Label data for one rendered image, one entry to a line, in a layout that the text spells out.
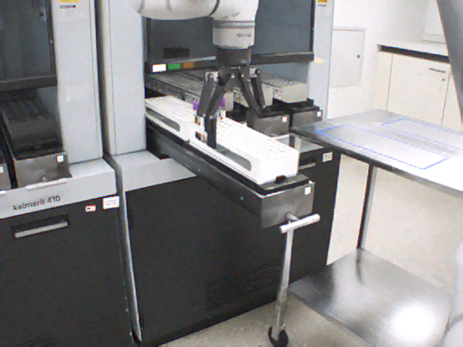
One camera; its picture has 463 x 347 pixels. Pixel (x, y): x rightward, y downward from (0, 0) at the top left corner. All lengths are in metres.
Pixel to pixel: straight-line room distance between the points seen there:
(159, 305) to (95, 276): 0.27
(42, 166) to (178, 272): 0.57
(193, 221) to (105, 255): 0.29
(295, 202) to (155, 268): 0.61
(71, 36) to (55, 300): 0.73
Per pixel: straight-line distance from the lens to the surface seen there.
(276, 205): 0.89
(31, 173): 1.14
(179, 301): 1.51
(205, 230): 1.41
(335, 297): 1.48
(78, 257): 1.27
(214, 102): 0.98
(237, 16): 0.94
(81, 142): 1.24
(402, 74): 3.50
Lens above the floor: 1.17
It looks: 21 degrees down
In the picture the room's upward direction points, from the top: 1 degrees clockwise
